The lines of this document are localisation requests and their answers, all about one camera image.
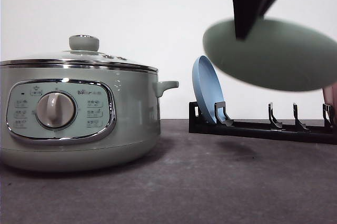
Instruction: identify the green plate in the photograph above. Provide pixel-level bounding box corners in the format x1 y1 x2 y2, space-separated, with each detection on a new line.
203 19 337 91

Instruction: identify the glass steamer lid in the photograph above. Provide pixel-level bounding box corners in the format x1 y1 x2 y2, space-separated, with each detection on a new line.
0 35 159 73

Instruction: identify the blue plate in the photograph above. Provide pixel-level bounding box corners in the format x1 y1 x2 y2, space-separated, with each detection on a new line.
192 55 225 124

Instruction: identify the pink plate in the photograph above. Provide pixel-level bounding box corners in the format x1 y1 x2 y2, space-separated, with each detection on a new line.
322 82 337 124

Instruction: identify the black plate rack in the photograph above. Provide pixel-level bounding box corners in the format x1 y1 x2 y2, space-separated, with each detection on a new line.
189 101 337 145

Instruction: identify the green electric steamer pot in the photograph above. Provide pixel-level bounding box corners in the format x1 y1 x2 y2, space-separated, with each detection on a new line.
0 66 179 171

